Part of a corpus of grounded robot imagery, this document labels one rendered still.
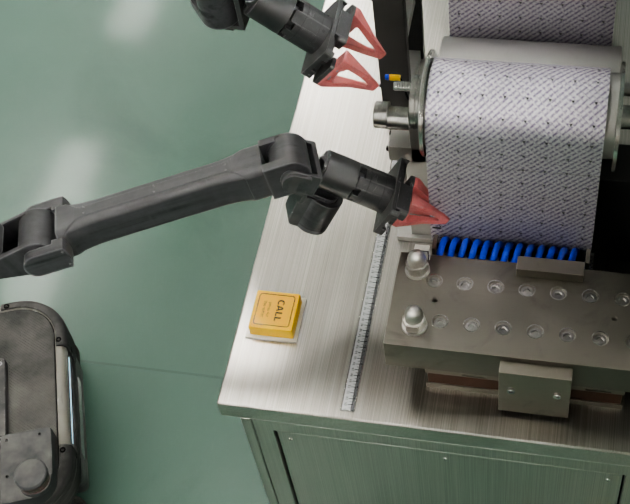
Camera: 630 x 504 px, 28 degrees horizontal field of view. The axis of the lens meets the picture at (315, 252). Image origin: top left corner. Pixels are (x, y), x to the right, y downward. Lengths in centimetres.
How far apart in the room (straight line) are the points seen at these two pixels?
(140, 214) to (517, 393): 59
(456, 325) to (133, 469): 130
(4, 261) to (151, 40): 197
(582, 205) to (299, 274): 49
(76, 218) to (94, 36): 202
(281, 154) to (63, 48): 210
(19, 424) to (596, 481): 133
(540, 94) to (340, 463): 70
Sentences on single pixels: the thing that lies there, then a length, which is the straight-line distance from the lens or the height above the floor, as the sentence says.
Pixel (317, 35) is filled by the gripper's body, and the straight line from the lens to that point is 168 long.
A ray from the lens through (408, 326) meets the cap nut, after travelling 177.
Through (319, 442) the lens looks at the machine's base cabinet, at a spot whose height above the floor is 80.
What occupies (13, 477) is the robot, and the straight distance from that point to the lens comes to 267.
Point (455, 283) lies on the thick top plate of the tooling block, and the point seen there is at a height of 103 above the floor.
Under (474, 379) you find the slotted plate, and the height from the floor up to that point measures 94.
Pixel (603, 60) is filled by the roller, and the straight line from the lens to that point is 182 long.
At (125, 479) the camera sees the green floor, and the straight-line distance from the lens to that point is 292.
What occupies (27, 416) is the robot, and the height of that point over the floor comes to 24.
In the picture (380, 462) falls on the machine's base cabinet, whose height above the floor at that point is 76.
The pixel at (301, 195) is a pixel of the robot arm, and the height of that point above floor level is 118.
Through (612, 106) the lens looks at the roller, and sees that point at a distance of 168.
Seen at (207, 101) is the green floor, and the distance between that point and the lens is 352.
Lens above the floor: 255
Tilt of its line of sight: 54 degrees down
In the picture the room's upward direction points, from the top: 11 degrees counter-clockwise
